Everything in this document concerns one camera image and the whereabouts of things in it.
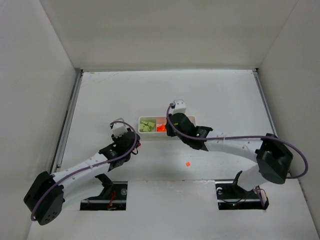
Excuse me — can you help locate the orange round lego piece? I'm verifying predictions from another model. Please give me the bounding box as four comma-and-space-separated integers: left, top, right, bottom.
156, 124, 167, 132

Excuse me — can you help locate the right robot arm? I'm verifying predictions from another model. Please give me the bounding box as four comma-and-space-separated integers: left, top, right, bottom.
166, 113, 293, 191

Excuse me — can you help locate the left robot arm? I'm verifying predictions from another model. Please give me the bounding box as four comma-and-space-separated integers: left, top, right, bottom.
23, 128, 141, 226

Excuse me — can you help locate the white divided sorting tray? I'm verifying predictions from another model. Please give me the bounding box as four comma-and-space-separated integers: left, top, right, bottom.
138, 114, 198, 141

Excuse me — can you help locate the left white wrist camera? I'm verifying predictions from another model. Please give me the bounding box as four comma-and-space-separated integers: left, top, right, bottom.
110, 118, 128, 138

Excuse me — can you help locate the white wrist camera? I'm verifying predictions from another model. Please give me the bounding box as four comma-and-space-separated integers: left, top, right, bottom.
110, 118, 128, 138
170, 99, 187, 115

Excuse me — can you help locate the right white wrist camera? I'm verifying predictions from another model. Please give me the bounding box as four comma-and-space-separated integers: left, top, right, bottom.
170, 99, 187, 115

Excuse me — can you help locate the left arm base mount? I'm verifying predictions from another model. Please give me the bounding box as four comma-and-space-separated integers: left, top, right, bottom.
79, 174, 128, 211

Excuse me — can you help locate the left aluminium frame rail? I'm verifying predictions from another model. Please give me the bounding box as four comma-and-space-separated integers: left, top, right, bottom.
49, 68, 84, 174

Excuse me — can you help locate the aluminium frame rail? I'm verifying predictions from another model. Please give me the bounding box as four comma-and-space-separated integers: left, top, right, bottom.
49, 68, 84, 174
252, 68, 291, 179

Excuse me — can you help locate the right aluminium frame rail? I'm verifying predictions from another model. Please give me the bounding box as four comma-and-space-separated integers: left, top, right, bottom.
252, 68, 291, 179

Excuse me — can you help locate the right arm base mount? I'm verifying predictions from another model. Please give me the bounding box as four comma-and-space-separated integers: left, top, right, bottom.
215, 171, 270, 211

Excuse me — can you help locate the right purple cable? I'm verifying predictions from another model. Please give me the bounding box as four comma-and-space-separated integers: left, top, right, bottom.
165, 102, 309, 180

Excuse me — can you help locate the purple cable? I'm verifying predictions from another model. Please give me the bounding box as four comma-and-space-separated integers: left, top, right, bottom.
30, 120, 138, 221
165, 102, 309, 180

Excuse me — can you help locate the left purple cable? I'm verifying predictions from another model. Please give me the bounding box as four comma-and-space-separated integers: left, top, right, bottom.
30, 120, 138, 221

